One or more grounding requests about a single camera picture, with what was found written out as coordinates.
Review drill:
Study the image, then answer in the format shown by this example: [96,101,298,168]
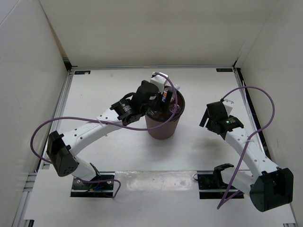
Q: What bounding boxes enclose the blue corner sticker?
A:
[74,70,91,75]
[216,68,233,72]

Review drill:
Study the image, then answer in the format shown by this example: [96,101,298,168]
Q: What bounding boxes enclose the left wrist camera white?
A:
[150,72,169,94]

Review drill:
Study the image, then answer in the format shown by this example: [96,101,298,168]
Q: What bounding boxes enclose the brown plastic bin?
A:
[145,91,185,140]

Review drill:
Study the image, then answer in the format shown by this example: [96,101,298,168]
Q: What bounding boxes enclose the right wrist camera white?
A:
[223,99,234,116]

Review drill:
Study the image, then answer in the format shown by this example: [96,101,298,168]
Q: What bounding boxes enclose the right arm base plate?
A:
[193,172,228,200]

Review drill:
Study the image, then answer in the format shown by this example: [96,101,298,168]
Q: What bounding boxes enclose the right blue corner sticker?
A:
[216,68,233,72]

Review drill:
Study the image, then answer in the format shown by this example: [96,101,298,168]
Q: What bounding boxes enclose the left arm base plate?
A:
[70,172,115,198]

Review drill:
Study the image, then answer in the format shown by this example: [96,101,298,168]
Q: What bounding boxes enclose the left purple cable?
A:
[30,72,180,198]

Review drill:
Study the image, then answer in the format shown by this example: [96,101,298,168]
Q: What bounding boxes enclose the clear bottle orange blue label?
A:
[161,91,168,104]

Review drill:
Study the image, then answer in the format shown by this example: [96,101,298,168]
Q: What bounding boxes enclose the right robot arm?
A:
[200,100,294,212]

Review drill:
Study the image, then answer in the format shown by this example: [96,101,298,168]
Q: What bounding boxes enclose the left blue corner sticker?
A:
[74,70,91,75]

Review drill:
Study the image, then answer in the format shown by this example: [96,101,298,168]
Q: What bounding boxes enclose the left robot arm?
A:
[46,75,177,189]

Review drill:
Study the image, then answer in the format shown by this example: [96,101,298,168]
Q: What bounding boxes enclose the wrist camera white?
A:
[223,99,234,116]
[150,72,169,94]

